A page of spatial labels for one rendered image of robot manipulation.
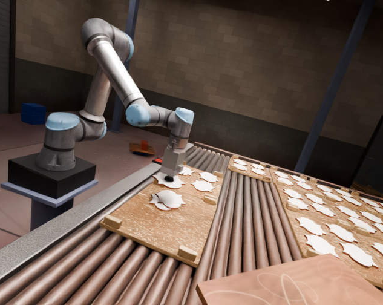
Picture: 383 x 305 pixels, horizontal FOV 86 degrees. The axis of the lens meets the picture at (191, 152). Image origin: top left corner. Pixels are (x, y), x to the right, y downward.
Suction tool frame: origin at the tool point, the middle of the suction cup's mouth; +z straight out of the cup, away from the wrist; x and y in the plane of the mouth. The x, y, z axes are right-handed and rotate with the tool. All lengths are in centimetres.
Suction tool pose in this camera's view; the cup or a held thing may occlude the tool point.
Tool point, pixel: (168, 181)
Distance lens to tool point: 90.0
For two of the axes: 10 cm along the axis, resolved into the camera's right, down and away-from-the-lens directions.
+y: 3.4, -1.7, 9.2
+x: -9.1, -3.2, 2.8
